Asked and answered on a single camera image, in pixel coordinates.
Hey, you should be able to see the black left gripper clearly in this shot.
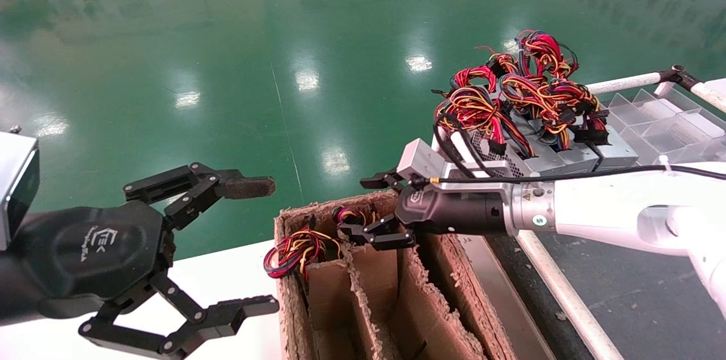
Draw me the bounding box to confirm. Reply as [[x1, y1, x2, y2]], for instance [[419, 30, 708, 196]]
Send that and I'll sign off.
[[11, 163, 280, 360]]

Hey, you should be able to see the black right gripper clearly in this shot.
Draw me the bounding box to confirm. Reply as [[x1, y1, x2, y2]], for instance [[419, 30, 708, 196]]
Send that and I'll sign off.
[[339, 169, 508, 251]]

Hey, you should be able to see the power supply with wire bundle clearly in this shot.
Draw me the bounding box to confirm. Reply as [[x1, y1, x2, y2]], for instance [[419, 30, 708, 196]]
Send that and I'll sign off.
[[332, 206, 378, 236], [264, 215, 343, 281]]

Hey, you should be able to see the brown cardboard box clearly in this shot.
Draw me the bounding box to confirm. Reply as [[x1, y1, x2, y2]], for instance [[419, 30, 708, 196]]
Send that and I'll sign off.
[[274, 190, 520, 360]]

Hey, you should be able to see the cardboard divider insert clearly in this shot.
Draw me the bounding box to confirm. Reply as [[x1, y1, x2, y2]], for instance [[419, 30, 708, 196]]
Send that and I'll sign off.
[[306, 227, 471, 360]]

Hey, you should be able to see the medium white rack pipe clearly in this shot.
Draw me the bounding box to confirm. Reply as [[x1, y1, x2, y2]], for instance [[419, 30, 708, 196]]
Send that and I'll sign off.
[[586, 73, 663, 95], [689, 81, 726, 114]]

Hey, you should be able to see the dark grey rack shelf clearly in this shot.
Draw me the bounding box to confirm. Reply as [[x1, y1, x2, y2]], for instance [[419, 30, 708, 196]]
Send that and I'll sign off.
[[488, 232, 726, 360]]

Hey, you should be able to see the clear plastic divider tray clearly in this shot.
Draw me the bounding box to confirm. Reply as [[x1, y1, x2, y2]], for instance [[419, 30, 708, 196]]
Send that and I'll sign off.
[[601, 88, 726, 165]]

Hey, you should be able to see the black pipe joint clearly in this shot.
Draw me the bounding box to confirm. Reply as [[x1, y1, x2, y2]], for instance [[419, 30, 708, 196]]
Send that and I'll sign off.
[[658, 65, 703, 92]]

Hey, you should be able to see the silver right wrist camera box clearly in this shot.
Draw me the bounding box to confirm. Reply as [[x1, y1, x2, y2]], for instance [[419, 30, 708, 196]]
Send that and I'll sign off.
[[396, 138, 514, 186]]

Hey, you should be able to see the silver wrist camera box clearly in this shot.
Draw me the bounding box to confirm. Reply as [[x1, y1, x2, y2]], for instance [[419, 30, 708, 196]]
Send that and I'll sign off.
[[396, 138, 514, 186], [0, 132, 40, 252]]

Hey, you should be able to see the grey power supply with wires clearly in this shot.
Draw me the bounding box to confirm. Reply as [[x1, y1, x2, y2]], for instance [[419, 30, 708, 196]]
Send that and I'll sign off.
[[567, 94, 640, 172], [434, 65, 568, 179], [499, 74, 602, 175]]

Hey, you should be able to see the red yellow black wire bundle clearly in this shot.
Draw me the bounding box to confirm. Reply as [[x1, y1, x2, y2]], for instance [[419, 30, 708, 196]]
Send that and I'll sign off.
[[485, 30, 580, 80]]

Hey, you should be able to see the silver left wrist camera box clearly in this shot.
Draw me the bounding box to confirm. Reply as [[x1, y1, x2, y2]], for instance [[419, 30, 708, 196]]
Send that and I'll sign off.
[[0, 132, 40, 252]]

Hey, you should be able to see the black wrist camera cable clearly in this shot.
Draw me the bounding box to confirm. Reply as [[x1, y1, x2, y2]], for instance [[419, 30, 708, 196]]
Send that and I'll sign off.
[[434, 112, 726, 185]]

